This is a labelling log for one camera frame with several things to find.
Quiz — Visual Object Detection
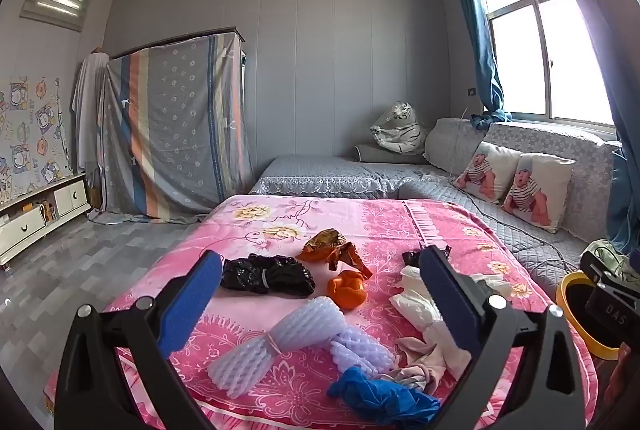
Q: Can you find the beige cloth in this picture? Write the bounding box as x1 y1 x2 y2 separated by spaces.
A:
385 325 473 393

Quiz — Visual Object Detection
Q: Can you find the white paper tissue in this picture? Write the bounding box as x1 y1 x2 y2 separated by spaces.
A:
389 266 512 336

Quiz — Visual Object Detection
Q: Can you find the plush tiger toy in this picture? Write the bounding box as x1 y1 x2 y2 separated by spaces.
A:
370 101 430 155

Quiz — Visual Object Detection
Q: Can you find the baby print pillow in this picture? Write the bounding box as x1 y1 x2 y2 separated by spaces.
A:
501 153 577 233
454 141 523 205

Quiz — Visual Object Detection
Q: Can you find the small black plastic scrap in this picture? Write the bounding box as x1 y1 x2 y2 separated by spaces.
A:
402 246 452 269

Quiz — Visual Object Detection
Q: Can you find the orange foil wrapper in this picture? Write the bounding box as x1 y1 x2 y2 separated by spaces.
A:
296 229 375 281

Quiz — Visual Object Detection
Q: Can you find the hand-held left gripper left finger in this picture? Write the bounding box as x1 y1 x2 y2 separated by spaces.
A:
54 250 223 430

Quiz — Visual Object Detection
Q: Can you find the blue plastic glove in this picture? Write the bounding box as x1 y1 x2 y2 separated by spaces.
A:
327 366 441 428

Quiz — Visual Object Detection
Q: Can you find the grey covered sofa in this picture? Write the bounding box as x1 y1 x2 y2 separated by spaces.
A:
248 117 626 305

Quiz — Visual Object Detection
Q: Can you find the large white foam net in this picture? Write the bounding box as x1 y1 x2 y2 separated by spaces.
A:
207 297 348 398

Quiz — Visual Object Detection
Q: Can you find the window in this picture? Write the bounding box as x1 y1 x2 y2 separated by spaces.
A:
472 0 621 128

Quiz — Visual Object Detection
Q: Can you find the pink floral blanket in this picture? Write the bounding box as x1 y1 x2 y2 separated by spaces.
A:
44 195 598 430

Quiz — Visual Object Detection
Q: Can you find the cartoon wall sticker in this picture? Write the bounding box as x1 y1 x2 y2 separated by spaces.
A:
0 74 71 205

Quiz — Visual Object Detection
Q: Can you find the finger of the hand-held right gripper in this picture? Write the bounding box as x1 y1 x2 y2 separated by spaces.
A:
579 253 637 297

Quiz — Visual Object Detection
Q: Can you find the white hanging cloth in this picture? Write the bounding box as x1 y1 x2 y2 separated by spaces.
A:
71 51 111 175

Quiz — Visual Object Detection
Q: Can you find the black plastic bag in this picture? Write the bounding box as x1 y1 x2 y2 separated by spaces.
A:
220 253 317 298

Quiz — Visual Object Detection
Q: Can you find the grey pillow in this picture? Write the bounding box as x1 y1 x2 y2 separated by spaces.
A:
354 144 426 165

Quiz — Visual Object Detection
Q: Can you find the blue curtain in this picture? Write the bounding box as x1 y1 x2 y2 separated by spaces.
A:
450 0 513 131
520 0 640 255

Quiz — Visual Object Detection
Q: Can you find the green cloth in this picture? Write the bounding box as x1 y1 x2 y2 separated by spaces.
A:
582 240 627 271

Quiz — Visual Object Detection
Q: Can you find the striped sheet over wardrobe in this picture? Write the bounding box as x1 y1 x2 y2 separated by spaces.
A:
90 27 256 223

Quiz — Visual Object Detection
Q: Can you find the thin cable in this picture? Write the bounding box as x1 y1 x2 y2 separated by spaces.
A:
447 107 583 271

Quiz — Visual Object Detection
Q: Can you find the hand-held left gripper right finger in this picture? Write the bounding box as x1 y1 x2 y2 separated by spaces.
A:
419 245 586 430

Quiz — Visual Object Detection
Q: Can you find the white low cabinet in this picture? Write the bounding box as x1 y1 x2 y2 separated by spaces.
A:
0 172 91 271

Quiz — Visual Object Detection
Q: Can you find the orange peel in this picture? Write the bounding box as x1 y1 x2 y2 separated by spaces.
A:
327 270 368 311

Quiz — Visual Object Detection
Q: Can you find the yellow bin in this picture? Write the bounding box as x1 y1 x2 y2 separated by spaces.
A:
556 272 623 361

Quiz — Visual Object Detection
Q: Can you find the small white foam net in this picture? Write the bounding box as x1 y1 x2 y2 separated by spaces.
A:
330 327 396 376

